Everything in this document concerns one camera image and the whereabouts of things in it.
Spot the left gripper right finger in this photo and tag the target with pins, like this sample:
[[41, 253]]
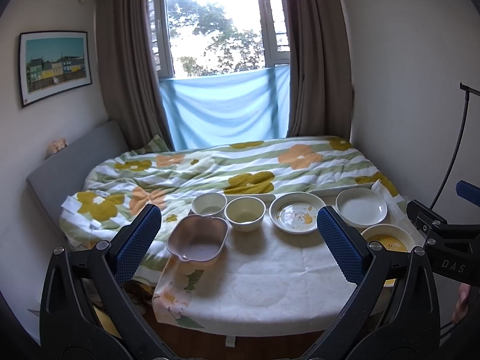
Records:
[[393, 312]]

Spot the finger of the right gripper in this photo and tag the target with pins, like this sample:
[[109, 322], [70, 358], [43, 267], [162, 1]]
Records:
[[427, 219], [468, 192]]

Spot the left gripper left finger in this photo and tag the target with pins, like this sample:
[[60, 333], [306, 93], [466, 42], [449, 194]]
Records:
[[85, 312]]

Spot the plain white plate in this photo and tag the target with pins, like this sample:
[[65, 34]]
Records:
[[361, 207]]

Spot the pink square dish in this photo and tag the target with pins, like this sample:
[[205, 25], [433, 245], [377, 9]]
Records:
[[198, 239]]

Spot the duck pattern plate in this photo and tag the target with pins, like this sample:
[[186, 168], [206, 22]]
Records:
[[296, 213]]

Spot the white ribbed bowl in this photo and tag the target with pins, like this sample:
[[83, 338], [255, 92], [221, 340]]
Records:
[[209, 204]]

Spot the cream round bowl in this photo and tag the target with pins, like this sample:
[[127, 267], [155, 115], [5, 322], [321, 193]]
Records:
[[245, 214]]

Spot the person's right hand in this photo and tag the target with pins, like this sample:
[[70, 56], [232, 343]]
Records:
[[461, 308]]

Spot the floral white tablecloth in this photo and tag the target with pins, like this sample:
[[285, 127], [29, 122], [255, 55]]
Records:
[[266, 282]]

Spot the floral striped duvet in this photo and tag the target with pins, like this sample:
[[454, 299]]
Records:
[[116, 190]]

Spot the grey headboard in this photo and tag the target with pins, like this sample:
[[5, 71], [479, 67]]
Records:
[[65, 172]]

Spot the small plush toy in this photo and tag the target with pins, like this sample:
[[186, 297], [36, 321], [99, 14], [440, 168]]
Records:
[[56, 146]]

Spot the right brown curtain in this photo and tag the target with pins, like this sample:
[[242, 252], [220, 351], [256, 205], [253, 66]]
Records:
[[321, 91]]

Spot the brown curtain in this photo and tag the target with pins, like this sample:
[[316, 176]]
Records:
[[321, 91], [126, 69]]

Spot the green striped pillow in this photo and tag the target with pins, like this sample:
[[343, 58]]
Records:
[[155, 145]]

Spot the light blue sheet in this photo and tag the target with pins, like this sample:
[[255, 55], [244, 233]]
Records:
[[209, 111]]

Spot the left brown curtain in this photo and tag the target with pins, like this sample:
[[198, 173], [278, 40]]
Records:
[[126, 69]]

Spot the framed town picture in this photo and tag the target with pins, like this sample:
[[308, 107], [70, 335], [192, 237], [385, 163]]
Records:
[[51, 63]]

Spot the window frame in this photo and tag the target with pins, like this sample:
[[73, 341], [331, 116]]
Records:
[[198, 38]]

